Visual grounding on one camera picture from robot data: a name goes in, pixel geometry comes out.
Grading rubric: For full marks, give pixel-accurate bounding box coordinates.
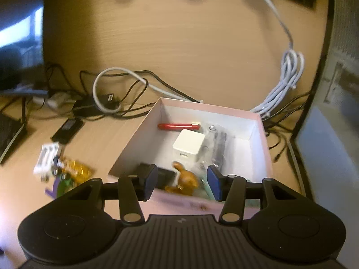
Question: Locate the green purple packet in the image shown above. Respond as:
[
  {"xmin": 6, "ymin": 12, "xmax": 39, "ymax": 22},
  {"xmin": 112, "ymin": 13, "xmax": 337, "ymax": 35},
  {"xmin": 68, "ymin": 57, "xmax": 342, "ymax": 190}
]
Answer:
[{"xmin": 55, "ymin": 175, "xmax": 75, "ymax": 198}]

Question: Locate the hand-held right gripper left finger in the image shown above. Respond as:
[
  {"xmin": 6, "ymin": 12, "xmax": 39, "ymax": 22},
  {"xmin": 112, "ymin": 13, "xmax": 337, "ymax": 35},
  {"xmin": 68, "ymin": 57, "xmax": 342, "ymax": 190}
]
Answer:
[{"xmin": 67, "ymin": 165, "xmax": 159, "ymax": 224}]

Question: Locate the mint green plastic item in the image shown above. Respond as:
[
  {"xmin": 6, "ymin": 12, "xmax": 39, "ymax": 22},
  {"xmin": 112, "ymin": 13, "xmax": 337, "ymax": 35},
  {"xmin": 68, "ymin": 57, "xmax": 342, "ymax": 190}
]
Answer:
[{"xmin": 200, "ymin": 178, "xmax": 216, "ymax": 201}]

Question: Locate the clear plastic bag with parts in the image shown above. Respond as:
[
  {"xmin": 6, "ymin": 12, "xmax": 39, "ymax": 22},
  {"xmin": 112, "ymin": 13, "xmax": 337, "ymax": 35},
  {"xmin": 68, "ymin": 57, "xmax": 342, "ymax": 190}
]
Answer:
[{"xmin": 196, "ymin": 122, "xmax": 234, "ymax": 175}]

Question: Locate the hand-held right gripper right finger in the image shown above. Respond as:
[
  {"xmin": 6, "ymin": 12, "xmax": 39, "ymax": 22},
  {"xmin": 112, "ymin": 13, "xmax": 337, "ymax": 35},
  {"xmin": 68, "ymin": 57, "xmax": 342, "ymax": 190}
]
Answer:
[{"xmin": 207, "ymin": 165, "xmax": 298, "ymax": 224}]

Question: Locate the yellow candy wrapper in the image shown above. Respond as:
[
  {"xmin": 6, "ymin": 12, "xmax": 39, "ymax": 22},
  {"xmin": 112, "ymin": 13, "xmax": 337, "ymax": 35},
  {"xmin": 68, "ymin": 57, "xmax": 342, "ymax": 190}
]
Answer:
[{"xmin": 53, "ymin": 157, "xmax": 95, "ymax": 180}]

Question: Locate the white cube charger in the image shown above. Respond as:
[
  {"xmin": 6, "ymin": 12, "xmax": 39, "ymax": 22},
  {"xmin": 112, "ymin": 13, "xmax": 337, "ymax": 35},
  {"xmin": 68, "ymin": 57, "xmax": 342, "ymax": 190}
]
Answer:
[{"xmin": 172, "ymin": 129, "xmax": 205, "ymax": 162}]

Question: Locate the black hair dryer nozzle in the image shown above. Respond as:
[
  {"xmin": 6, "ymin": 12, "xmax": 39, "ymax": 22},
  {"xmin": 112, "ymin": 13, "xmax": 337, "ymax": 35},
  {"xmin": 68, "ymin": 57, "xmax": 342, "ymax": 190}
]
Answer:
[{"xmin": 136, "ymin": 163, "xmax": 177, "ymax": 190}]

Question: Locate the looped white cable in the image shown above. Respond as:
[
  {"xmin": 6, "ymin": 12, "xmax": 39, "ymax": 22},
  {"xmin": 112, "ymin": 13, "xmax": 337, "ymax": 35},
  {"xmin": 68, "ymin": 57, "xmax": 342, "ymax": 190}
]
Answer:
[{"xmin": 92, "ymin": 67, "xmax": 204, "ymax": 114}]

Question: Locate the bundled white cable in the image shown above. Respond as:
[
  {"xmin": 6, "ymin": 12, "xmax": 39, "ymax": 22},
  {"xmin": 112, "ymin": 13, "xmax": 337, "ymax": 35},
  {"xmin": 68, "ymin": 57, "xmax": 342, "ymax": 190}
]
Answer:
[{"xmin": 248, "ymin": 0, "xmax": 305, "ymax": 117}]

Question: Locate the purple plastic item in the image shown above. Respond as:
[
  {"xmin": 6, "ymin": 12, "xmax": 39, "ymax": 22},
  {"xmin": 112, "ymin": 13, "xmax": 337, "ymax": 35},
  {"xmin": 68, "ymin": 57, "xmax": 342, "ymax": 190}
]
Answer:
[{"xmin": 45, "ymin": 179, "xmax": 61, "ymax": 200}]

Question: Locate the small black flat device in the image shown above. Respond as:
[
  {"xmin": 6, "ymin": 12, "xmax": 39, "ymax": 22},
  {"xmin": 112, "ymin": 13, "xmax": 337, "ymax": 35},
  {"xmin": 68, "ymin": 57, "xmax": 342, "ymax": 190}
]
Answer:
[{"xmin": 51, "ymin": 118, "xmax": 85, "ymax": 145}]

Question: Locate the brown bear figurine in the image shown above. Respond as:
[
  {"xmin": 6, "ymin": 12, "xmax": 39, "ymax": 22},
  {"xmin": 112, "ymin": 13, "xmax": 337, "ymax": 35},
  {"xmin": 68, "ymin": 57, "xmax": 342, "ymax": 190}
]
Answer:
[{"xmin": 164, "ymin": 161, "xmax": 199, "ymax": 195}]

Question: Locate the black power adapter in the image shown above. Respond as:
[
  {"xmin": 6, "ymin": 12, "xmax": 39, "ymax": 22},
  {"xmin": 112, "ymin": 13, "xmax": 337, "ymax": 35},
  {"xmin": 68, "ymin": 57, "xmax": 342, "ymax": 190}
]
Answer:
[{"xmin": 73, "ymin": 97, "xmax": 118, "ymax": 117}]

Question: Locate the small white case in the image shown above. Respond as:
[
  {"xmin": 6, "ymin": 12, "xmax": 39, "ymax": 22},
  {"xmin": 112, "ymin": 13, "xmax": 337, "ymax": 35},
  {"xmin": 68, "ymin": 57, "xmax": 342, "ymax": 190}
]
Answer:
[{"xmin": 34, "ymin": 142, "xmax": 62, "ymax": 176}]

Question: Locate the white power strip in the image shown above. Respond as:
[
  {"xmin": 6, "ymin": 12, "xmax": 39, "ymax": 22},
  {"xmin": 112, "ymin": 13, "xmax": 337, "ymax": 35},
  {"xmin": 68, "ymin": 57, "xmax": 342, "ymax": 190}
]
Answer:
[{"xmin": 32, "ymin": 91, "xmax": 77, "ymax": 108}]

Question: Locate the red printed stick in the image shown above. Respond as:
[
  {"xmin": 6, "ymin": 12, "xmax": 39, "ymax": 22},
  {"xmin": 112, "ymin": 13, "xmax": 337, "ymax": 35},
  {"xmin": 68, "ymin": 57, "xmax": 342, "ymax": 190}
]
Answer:
[{"xmin": 158, "ymin": 122, "xmax": 200, "ymax": 132}]

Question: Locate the thin black cable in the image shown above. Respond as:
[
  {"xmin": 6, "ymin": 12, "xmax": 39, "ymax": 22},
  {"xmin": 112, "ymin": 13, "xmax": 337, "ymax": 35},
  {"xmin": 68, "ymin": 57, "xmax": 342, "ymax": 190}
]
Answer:
[
  {"xmin": 80, "ymin": 69, "xmax": 198, "ymax": 118},
  {"xmin": 264, "ymin": 91, "xmax": 312, "ymax": 163}
]

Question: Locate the computer monitor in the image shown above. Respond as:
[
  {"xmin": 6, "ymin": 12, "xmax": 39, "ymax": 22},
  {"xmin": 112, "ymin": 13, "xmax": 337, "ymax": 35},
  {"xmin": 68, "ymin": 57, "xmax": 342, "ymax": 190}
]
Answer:
[{"xmin": 0, "ymin": 0, "xmax": 45, "ymax": 93}]

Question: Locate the pink cardboard box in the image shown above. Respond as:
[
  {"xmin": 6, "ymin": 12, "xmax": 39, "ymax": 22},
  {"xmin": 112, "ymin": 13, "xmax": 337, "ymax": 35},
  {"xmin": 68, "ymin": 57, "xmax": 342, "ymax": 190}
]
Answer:
[{"xmin": 107, "ymin": 98, "xmax": 274, "ymax": 219}]

